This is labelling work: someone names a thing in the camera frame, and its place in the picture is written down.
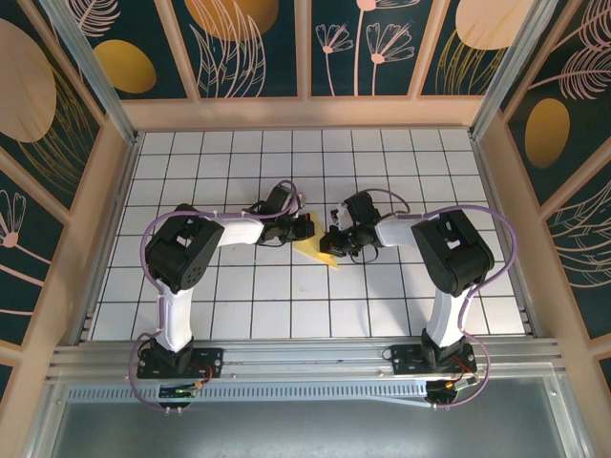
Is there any yellow paper sheet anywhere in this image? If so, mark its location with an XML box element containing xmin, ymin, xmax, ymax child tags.
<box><xmin>291</xmin><ymin>209</ymin><xmax>341</xmax><ymax>271</ymax></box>

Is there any white grid mat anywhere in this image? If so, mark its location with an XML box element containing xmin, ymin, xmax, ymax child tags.
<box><xmin>90</xmin><ymin>128</ymin><xmax>532</xmax><ymax>341</ymax></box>

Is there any small controller circuit board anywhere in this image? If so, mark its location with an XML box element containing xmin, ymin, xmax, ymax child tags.
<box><xmin>427</xmin><ymin>376</ymin><xmax>478</xmax><ymax>403</ymax></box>
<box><xmin>157</xmin><ymin>384</ymin><xmax>201</xmax><ymax>403</ymax></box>

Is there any grey metal panel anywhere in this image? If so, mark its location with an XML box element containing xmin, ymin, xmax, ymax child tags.
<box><xmin>28</xmin><ymin>376</ymin><xmax>591</xmax><ymax>458</ymax></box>

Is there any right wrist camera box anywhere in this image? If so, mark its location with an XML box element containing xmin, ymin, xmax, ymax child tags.
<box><xmin>328</xmin><ymin>202</ymin><xmax>352</xmax><ymax>228</ymax></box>

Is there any aluminium mounting rail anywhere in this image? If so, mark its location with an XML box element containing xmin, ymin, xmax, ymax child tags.
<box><xmin>47</xmin><ymin>338</ymin><xmax>567</xmax><ymax>383</ymax></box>

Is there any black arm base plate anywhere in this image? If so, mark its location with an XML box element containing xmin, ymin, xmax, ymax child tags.
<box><xmin>390</xmin><ymin>343</ymin><xmax>478</xmax><ymax>378</ymax></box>
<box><xmin>137</xmin><ymin>346</ymin><xmax>225</xmax><ymax>381</ymax></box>

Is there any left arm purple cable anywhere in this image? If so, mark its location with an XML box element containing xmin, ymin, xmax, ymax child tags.
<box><xmin>127</xmin><ymin>178</ymin><xmax>302</xmax><ymax>411</ymax></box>

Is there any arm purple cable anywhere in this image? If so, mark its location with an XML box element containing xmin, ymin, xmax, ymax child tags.
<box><xmin>365</xmin><ymin>189</ymin><xmax>519</xmax><ymax>410</ymax></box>
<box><xmin>127</xmin><ymin>178</ymin><xmax>302</xmax><ymax>411</ymax></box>

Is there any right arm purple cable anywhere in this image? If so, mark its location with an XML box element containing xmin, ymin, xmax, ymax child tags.
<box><xmin>365</xmin><ymin>189</ymin><xmax>519</xmax><ymax>410</ymax></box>

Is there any slotted grey cable duct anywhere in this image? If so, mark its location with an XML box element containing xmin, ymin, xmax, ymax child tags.
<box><xmin>64</xmin><ymin>381</ymin><xmax>431</xmax><ymax>405</ymax></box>

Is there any aluminium side rail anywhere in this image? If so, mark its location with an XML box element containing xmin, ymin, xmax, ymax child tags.
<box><xmin>71</xmin><ymin>133</ymin><xmax>142</xmax><ymax>344</ymax></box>
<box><xmin>470</xmin><ymin>131</ymin><xmax>545</xmax><ymax>338</ymax></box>

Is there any aluminium frame post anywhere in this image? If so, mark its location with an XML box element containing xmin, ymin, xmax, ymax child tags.
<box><xmin>37</xmin><ymin>0</ymin><xmax>140</xmax><ymax>147</ymax></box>
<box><xmin>470</xmin><ymin>0</ymin><xmax>559</xmax><ymax>139</ymax></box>

